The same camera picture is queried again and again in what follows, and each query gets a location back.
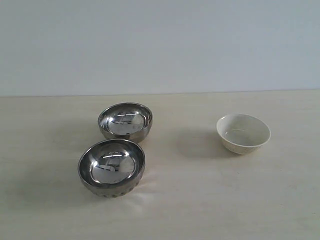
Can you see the cream ceramic bowl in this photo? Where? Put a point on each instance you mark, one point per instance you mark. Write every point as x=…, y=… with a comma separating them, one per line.
x=242, y=134

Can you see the smooth steel bowl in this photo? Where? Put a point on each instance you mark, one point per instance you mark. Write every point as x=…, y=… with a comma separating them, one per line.
x=127, y=120

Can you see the ribbed steel bowl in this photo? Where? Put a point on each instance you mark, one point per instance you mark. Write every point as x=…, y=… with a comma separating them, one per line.
x=112, y=168

